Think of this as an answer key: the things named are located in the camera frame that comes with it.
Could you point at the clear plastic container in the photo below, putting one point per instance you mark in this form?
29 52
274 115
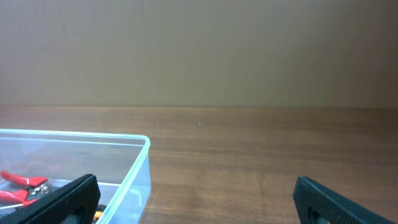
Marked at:
120 163

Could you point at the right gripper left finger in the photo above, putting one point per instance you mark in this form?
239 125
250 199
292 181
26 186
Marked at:
75 202

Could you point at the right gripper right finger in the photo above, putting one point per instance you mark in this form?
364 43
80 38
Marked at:
316 203

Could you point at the orange black pliers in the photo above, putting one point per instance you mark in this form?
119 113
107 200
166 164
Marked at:
98 213

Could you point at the red handled pruning shears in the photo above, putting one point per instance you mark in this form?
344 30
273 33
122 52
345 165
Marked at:
24 190

